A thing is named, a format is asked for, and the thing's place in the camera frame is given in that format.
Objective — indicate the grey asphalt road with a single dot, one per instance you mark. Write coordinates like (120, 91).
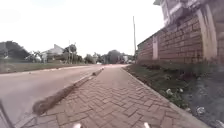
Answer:
(30, 85)

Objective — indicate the pale concrete kerb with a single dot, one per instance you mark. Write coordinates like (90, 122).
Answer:
(156, 96)

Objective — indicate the grass strip beyond road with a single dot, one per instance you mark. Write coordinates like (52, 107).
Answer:
(26, 66)

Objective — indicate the row of trees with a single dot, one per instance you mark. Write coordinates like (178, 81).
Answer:
(73, 55)

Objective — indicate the robot's own part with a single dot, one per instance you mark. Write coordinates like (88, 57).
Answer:
(77, 125)
(146, 125)

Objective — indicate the overgrown kerb strip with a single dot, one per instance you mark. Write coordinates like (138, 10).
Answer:
(53, 98)

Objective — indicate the red brick path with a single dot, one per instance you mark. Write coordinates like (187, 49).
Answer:
(115, 96)

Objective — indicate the grass verge with litter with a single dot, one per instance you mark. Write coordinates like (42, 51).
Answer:
(166, 80)

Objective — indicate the pale house with roof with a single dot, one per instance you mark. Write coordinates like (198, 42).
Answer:
(53, 51)

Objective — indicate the tall pole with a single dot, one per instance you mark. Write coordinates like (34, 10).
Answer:
(134, 36)

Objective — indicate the red brick wall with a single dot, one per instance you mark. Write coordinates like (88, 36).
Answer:
(176, 43)

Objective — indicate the brick building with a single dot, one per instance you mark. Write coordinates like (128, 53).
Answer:
(181, 10)

